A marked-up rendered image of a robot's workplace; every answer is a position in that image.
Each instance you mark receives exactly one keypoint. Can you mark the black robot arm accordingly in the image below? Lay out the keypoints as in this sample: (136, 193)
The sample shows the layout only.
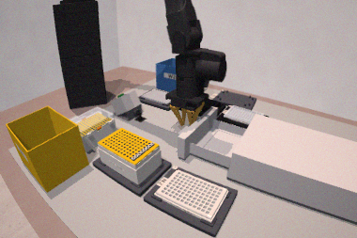
(184, 31)

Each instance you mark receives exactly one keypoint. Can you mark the yellow open-top bin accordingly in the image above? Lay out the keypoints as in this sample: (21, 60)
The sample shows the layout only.
(56, 156)

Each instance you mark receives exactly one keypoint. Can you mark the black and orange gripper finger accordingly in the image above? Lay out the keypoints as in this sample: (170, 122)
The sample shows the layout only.
(177, 114)
(192, 115)

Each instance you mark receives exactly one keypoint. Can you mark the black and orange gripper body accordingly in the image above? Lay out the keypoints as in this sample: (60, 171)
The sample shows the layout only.
(185, 95)

